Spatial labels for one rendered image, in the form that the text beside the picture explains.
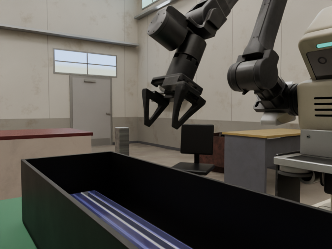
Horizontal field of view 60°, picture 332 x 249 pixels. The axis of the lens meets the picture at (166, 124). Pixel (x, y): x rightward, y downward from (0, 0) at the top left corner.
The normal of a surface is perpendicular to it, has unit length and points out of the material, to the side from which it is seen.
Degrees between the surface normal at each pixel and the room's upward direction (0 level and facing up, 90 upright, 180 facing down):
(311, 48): 132
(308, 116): 98
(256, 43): 64
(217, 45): 90
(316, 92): 98
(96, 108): 90
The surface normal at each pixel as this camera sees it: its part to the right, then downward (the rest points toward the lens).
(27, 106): 0.57, 0.04
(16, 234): 0.00, -1.00
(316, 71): -0.60, 0.69
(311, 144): -0.81, 0.03
